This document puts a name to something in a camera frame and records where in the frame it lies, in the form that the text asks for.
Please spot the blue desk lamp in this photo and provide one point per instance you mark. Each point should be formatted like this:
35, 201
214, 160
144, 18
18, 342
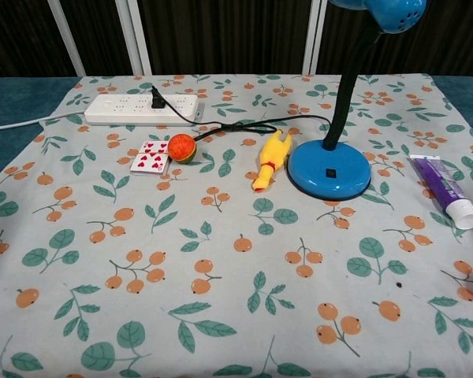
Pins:
327, 169

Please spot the yellow rubber chicken toy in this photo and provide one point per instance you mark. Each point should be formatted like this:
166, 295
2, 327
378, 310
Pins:
270, 161

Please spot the orange ball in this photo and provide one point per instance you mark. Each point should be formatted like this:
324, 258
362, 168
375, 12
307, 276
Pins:
182, 148

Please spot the floral fruit print tablecloth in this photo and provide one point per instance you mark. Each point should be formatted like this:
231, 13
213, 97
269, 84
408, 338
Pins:
220, 256

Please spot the playing card with hearts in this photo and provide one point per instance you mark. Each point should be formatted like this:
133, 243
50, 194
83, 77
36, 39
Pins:
151, 160

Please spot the white power strip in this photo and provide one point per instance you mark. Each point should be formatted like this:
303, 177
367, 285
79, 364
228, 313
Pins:
138, 110

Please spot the black pleated curtain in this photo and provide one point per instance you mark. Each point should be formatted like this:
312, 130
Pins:
228, 35

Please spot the purple toothpaste tube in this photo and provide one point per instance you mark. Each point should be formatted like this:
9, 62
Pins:
445, 189

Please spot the teal table cover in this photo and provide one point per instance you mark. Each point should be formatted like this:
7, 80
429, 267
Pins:
12, 102

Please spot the white aluminium frame post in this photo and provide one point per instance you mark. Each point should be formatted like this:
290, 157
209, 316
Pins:
65, 37
140, 37
314, 37

